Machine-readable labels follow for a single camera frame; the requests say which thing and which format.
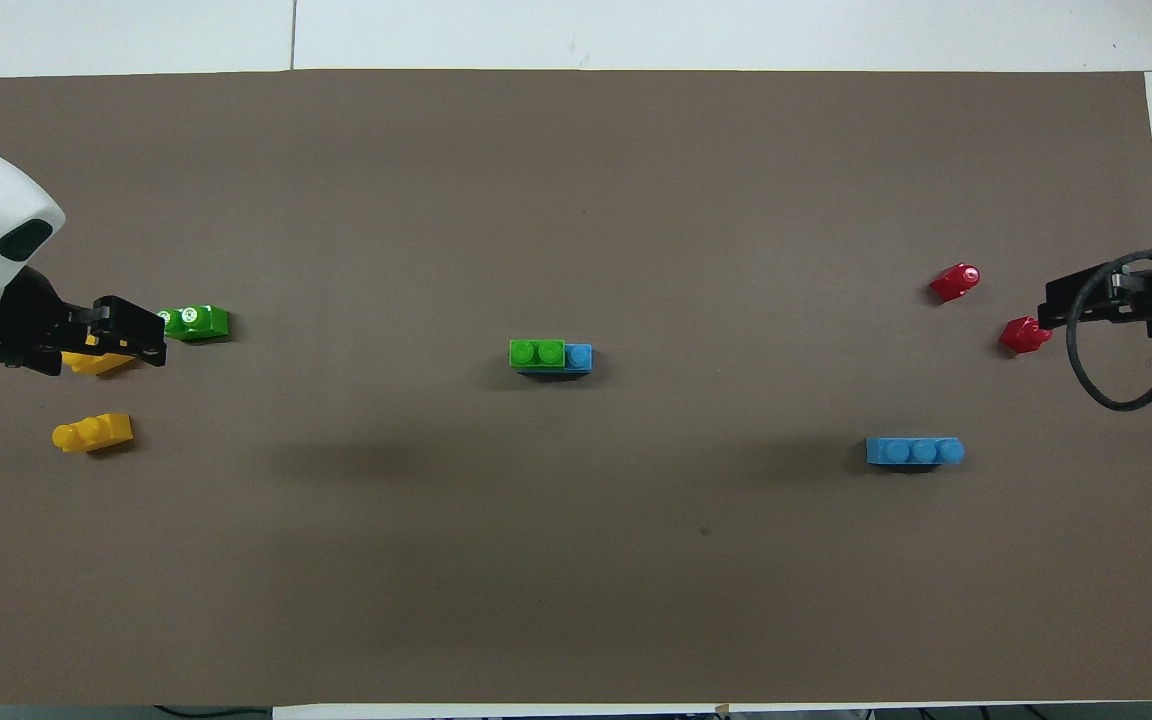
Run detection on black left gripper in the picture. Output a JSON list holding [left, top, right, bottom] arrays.
[[0, 266, 167, 377]]

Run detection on plain green two-stud brick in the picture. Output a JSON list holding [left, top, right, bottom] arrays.
[[509, 339, 567, 373]]

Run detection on blue three-stud brick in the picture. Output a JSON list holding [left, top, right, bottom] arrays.
[[516, 343, 596, 377], [866, 437, 966, 468]]

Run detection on yellow two-stud brick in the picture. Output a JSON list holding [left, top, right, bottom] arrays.
[[52, 413, 134, 454], [60, 334, 139, 378]]

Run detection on green brick with white-marked studs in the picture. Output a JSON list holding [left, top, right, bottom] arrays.
[[157, 304, 231, 343]]

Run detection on red one-stud brick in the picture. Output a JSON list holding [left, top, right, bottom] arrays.
[[998, 316, 1054, 355], [930, 263, 982, 304]]

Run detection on brown paper table mat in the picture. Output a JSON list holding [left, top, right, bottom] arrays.
[[0, 68, 1152, 707]]

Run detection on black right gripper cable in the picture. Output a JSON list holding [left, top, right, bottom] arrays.
[[1065, 248, 1152, 412]]

